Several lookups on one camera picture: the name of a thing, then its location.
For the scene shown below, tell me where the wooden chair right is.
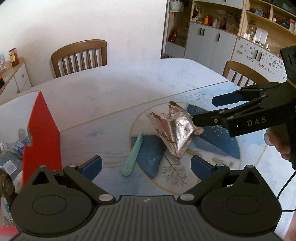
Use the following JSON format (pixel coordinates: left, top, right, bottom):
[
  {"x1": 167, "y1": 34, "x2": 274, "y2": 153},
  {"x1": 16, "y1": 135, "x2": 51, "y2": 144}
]
[{"x1": 222, "y1": 61, "x2": 269, "y2": 87}]

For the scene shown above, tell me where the silver foil snack bag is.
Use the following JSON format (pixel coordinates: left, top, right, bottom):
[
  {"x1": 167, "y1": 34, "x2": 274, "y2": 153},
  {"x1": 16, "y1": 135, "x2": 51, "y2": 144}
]
[{"x1": 147, "y1": 101, "x2": 204, "y2": 160}]

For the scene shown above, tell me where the wooden shelf cabinet unit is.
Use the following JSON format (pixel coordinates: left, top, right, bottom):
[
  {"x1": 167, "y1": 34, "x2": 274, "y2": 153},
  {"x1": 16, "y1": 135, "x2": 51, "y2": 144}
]
[{"x1": 161, "y1": 1, "x2": 295, "y2": 82}]

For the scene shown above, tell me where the wooden chair far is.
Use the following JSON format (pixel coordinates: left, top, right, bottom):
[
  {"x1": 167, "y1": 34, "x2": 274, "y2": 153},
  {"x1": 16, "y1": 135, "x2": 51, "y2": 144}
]
[{"x1": 51, "y1": 39, "x2": 107, "y2": 78}]

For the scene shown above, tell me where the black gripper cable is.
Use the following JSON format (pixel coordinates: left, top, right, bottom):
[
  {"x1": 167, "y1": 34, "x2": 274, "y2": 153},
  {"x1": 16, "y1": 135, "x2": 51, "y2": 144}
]
[{"x1": 276, "y1": 170, "x2": 296, "y2": 213}]

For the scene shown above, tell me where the wooden chair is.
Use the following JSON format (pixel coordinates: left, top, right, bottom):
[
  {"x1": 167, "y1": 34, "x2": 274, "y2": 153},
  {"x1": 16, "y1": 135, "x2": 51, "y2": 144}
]
[
  {"x1": 222, "y1": 61, "x2": 269, "y2": 87},
  {"x1": 51, "y1": 39, "x2": 107, "y2": 78}
]

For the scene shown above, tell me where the red lidded sauce jar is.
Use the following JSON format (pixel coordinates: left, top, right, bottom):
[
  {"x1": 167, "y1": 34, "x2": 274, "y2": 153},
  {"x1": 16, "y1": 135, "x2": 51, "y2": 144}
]
[{"x1": 9, "y1": 48, "x2": 19, "y2": 67}]

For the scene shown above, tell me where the red and white cardboard box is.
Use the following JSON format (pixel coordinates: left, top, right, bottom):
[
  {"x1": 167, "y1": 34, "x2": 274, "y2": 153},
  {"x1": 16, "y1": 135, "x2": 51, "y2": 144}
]
[{"x1": 0, "y1": 90, "x2": 63, "y2": 235}]

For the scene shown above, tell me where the brown crumpled paper bag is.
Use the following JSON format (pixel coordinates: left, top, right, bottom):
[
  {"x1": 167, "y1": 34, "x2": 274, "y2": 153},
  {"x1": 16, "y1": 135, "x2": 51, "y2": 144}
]
[{"x1": 0, "y1": 169, "x2": 18, "y2": 210}]

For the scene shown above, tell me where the dark blue tissue pack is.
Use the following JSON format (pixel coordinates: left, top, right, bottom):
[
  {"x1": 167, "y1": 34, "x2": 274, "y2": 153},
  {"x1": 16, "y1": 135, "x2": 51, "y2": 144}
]
[{"x1": 1, "y1": 151, "x2": 22, "y2": 181}]

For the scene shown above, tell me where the person's right hand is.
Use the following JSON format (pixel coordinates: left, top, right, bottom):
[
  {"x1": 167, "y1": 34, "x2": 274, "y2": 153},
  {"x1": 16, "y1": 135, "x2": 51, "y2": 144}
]
[{"x1": 264, "y1": 128, "x2": 291, "y2": 160}]

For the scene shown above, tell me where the white side cabinet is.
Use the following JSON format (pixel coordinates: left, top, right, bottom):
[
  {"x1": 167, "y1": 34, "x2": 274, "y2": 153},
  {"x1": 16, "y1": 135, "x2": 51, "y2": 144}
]
[{"x1": 1, "y1": 58, "x2": 32, "y2": 102}]

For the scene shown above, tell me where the mint green pen pouch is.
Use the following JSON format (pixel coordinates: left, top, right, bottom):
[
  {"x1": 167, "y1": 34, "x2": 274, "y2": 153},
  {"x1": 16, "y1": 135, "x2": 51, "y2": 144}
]
[{"x1": 121, "y1": 133, "x2": 144, "y2": 177}]

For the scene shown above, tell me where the hanging grey tote bag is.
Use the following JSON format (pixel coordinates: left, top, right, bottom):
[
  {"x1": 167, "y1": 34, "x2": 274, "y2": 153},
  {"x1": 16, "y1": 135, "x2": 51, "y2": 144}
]
[{"x1": 169, "y1": 0, "x2": 184, "y2": 13}]

